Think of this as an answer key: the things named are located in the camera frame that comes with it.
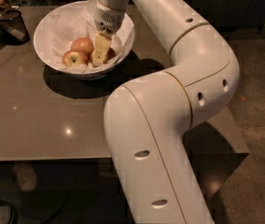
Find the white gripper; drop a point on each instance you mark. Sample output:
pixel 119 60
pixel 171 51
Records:
pixel 108 19

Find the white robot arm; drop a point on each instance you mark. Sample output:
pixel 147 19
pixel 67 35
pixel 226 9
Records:
pixel 145 118

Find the white bowl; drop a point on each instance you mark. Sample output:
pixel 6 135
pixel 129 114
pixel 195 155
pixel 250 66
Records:
pixel 63 25

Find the left red yellow apple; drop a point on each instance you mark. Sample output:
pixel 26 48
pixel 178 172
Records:
pixel 73 58

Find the white crumpled paper liner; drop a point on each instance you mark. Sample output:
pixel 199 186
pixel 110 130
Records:
pixel 72 33

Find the black mesh basket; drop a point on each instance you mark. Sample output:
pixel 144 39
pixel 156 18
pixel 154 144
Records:
pixel 13 28

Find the pale object under table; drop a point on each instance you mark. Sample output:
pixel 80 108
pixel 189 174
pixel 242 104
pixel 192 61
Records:
pixel 26 176

